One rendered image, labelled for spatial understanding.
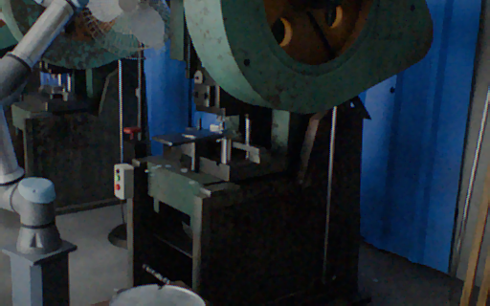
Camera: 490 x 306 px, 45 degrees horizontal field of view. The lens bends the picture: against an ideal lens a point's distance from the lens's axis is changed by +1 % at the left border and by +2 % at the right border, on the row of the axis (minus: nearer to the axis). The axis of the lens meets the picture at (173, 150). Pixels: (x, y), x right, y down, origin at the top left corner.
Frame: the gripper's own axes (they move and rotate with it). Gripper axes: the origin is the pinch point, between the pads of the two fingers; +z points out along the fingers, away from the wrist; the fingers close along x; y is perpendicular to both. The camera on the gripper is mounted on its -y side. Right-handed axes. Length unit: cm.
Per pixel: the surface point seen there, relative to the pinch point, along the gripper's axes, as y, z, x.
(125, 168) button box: -10, 2, 57
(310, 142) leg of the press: -16, -59, 99
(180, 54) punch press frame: -18, -45, 39
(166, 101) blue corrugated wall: -245, 26, 43
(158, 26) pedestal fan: -77, -37, 18
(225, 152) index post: 5, -36, 77
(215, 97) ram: -8, -45, 61
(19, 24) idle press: -90, 18, -37
